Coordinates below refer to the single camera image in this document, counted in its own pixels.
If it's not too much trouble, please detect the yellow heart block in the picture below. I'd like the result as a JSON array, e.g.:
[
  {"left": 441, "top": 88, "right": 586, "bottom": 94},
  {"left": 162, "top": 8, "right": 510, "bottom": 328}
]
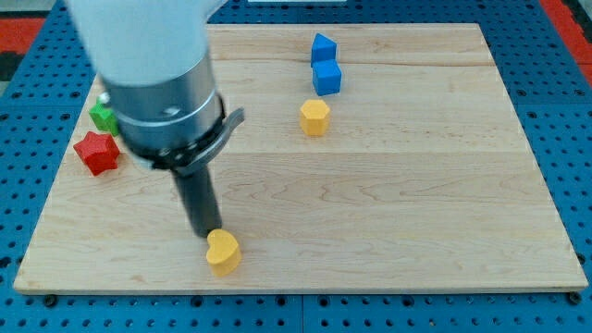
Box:
[{"left": 206, "top": 228, "right": 242, "bottom": 277}]

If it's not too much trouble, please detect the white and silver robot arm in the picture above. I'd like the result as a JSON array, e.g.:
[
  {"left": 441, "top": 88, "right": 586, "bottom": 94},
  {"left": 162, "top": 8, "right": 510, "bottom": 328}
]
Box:
[{"left": 67, "top": 0, "right": 244, "bottom": 175}]

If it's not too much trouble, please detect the red star block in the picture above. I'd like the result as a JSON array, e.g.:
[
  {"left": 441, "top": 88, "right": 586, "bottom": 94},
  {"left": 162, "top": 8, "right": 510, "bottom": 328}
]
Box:
[{"left": 73, "top": 131, "right": 120, "bottom": 176}]

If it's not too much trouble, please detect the yellow hexagon block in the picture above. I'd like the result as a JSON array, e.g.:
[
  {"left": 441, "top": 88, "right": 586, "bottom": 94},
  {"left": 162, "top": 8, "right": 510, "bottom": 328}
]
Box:
[{"left": 300, "top": 99, "right": 330, "bottom": 137}]

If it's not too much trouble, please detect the light wooden board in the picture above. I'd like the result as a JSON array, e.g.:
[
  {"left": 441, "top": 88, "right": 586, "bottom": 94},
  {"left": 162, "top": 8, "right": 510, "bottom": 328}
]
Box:
[{"left": 14, "top": 23, "right": 588, "bottom": 295}]

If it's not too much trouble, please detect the blue cube block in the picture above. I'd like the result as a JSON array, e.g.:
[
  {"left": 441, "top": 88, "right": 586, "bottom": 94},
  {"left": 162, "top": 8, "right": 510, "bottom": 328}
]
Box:
[{"left": 312, "top": 59, "right": 342, "bottom": 96}]

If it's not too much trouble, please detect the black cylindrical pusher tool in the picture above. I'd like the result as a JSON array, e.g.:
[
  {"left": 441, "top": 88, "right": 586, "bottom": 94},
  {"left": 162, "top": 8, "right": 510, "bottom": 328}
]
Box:
[{"left": 174, "top": 167, "right": 222, "bottom": 238}]

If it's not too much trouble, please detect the blue pentagon block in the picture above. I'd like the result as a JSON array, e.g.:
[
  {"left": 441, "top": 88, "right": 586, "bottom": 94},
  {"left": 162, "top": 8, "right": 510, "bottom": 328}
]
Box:
[{"left": 311, "top": 33, "right": 338, "bottom": 65}]

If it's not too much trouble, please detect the green block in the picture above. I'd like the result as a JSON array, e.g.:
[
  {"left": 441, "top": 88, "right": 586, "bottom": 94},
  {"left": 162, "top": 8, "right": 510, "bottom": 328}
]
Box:
[{"left": 90, "top": 102, "right": 119, "bottom": 137}]

